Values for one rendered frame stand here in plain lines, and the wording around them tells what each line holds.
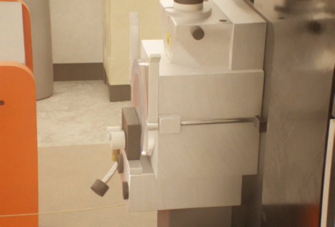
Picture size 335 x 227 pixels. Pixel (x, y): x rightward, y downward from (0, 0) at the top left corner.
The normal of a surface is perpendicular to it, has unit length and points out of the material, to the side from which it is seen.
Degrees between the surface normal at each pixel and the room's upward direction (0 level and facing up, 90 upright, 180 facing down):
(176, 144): 90
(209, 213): 90
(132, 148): 90
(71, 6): 90
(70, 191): 0
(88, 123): 0
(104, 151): 0
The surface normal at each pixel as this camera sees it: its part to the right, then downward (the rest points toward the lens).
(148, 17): 0.17, 0.37
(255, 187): -0.99, 0.04
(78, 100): 0.03, -0.93
